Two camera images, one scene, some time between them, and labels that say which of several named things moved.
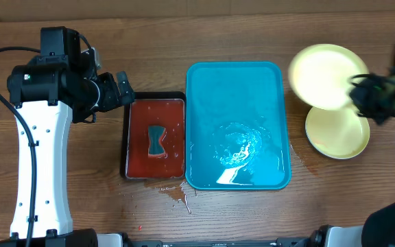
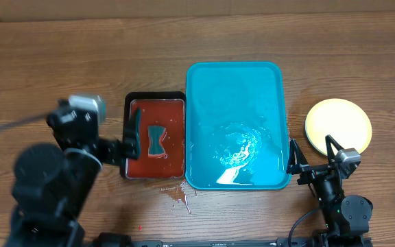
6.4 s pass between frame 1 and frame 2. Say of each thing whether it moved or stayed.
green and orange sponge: stayed
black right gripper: moved
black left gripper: moved
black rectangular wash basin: stayed
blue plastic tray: stayed
